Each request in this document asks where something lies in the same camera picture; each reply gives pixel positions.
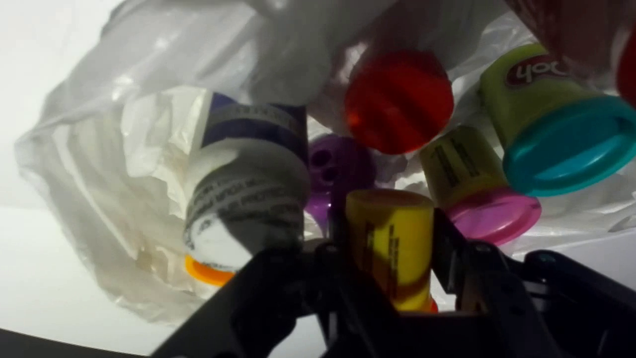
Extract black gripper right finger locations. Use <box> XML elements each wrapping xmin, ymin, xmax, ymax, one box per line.
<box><xmin>433</xmin><ymin>212</ymin><xmax>550</xmax><ymax>358</ymax></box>

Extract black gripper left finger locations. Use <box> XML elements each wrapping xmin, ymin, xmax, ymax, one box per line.
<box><xmin>295</xmin><ymin>210</ymin><xmax>397</xmax><ymax>358</ymax></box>

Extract yellow tub orange lid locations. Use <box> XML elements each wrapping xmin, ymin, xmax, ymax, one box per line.
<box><xmin>345</xmin><ymin>190</ymin><xmax>437</xmax><ymax>315</ymax></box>

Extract yellow tub magenta lid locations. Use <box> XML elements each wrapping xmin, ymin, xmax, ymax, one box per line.
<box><xmin>419</xmin><ymin>126</ymin><xmax>542</xmax><ymax>245</ymax></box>

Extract purple plastic container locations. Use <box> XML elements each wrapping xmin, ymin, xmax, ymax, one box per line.
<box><xmin>305</xmin><ymin>134</ymin><xmax>375</xmax><ymax>229</ymax></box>

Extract yellow tub teal lid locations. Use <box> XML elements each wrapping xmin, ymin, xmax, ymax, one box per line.
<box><xmin>478</xmin><ymin>44</ymin><xmax>636</xmax><ymax>198</ymax></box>

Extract white bottle blue label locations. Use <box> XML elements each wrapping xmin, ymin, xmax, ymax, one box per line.
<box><xmin>182</xmin><ymin>94</ymin><xmax>309</xmax><ymax>271</ymax></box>

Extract small red lid tub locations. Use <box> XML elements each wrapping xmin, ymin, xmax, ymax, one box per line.
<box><xmin>343</xmin><ymin>52</ymin><xmax>454</xmax><ymax>156</ymax></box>

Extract brown jar red lid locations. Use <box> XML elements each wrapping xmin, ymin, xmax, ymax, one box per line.
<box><xmin>504</xmin><ymin>0</ymin><xmax>636</xmax><ymax>104</ymax></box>

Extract white plastic bag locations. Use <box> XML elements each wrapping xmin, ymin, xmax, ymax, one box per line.
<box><xmin>11</xmin><ymin>0</ymin><xmax>636</xmax><ymax>327</ymax></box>

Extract white round table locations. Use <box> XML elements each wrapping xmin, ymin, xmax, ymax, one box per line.
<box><xmin>0</xmin><ymin>0</ymin><xmax>636</xmax><ymax>358</ymax></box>

